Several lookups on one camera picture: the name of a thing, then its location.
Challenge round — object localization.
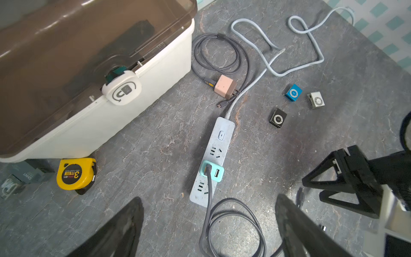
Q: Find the grey usb cable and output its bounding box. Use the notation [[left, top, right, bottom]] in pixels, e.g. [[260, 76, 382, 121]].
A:
[[198, 163, 306, 257]]

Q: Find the silver mp3 player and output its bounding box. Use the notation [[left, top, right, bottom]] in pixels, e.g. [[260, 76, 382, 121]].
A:
[[308, 92, 325, 109]]

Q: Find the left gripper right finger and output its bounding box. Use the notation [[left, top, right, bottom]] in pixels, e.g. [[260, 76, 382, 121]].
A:
[[275, 194, 350, 257]]

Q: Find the yellow tape measure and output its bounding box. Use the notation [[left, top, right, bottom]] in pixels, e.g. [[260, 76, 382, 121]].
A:
[[56, 157, 97, 195]]

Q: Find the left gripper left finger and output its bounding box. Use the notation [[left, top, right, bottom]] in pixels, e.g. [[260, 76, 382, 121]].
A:
[[69, 197, 144, 257]]

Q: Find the blue mp3 player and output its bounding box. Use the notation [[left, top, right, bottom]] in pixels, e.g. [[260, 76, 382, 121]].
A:
[[285, 84, 303, 102]]

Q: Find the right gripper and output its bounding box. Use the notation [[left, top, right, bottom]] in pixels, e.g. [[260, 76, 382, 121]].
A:
[[301, 145, 411, 257]]

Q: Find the white box brown lid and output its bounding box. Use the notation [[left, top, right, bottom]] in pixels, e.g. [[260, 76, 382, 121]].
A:
[[1, 1, 198, 163]]

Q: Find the black mp3 player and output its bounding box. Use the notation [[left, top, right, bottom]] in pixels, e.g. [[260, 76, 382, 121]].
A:
[[269, 108, 287, 128]]

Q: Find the teal usb charger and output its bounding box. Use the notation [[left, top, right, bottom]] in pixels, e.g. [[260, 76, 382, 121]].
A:
[[200, 160, 225, 183]]

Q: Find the pink usb charger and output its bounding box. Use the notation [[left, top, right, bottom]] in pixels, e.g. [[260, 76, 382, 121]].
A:
[[214, 75, 237, 100]]

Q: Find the grey power strip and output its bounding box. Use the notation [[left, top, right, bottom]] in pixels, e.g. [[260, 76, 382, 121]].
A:
[[189, 117, 235, 208]]

